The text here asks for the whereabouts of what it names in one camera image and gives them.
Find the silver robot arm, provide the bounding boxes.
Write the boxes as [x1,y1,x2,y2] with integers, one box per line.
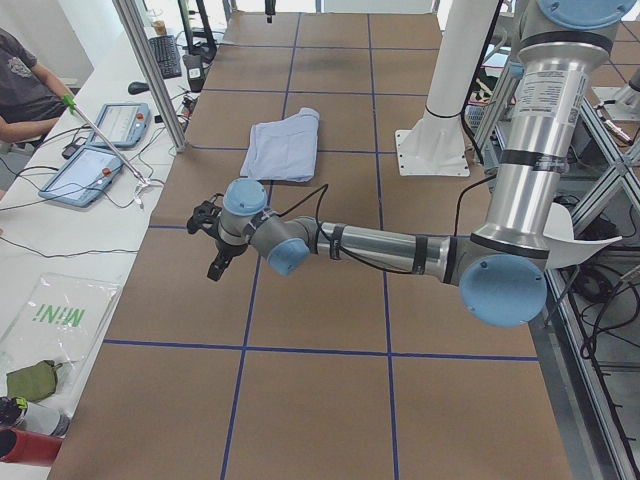
[153,13,526,349]

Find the black computer mouse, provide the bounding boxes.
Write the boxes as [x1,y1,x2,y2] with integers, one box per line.
[127,81,149,96]

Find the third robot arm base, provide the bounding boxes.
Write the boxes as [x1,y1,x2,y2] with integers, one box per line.
[592,70,639,145]

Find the blue striped button shirt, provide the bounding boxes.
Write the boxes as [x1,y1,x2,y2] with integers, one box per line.
[240,107,320,182]

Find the upper blue teach pendant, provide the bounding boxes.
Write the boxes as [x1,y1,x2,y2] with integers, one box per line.
[95,102,150,149]

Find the black keyboard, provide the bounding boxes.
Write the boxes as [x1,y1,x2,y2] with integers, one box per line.
[148,35,182,79]

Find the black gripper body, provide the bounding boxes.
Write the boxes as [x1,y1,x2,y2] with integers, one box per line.
[264,0,276,17]
[186,194,246,270]

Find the lower blue teach pendant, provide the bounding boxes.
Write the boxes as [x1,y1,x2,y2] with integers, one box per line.
[38,146,123,208]

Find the green cloth pouch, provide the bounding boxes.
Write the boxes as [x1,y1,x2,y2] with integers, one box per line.
[6,360,60,402]

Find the aluminium frame rail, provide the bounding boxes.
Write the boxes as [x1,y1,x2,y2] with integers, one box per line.
[474,49,640,480]

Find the seated person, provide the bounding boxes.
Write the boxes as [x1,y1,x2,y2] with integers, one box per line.
[1,29,73,143]

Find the grey aluminium camera post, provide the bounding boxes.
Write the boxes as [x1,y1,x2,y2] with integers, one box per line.
[112,0,187,153]

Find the clear bag green lettering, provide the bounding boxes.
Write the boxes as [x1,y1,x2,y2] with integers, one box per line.
[1,273,121,384]

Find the red bottle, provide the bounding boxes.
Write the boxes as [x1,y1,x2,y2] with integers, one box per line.
[1,429,63,467]

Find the blue teach pendant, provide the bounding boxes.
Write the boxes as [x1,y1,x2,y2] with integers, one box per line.
[95,102,150,149]
[38,146,123,208]

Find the metal rod green tip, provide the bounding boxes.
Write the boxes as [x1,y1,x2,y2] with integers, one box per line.
[60,94,164,191]

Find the white plastic chair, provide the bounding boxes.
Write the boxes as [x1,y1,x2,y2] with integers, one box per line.
[543,203,622,270]

